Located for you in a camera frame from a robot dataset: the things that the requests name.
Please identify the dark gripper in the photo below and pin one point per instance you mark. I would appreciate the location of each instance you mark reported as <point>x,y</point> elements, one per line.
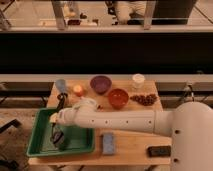
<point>55,128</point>

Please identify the grey brush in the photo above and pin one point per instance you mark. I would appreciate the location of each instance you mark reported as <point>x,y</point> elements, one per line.
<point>57,138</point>

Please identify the green plastic tray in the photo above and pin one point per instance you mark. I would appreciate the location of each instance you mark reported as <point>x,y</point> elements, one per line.
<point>77,140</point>

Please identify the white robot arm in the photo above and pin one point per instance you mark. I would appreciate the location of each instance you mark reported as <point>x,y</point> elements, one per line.
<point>190,127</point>

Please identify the small dark metal cup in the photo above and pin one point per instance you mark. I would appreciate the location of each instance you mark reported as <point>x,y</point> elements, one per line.
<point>62,97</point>

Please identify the blue cup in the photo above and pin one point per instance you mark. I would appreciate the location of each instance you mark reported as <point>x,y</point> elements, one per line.
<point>61,86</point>

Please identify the orange fruit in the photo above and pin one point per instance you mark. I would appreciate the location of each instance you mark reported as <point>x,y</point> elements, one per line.
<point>78,90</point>

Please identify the blue sponge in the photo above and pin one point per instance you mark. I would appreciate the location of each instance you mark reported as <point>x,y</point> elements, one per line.
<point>108,144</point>

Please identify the purple bowl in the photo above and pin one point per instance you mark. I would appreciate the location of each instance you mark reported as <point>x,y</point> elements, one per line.
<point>100,84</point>

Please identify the wooden table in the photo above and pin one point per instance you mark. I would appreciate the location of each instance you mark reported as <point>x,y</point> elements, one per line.
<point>130,146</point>

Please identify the red bowl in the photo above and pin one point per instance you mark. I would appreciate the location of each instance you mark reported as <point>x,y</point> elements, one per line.
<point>118,98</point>

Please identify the white paper cup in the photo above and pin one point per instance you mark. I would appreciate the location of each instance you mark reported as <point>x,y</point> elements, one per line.
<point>138,80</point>

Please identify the brown grape bunch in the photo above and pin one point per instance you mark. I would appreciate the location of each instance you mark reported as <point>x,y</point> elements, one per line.
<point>145,100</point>

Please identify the black rectangular device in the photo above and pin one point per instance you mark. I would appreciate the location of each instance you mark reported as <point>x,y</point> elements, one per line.
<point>159,151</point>

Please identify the person in background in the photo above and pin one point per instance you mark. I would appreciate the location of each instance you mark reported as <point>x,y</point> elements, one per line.
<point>126,10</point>

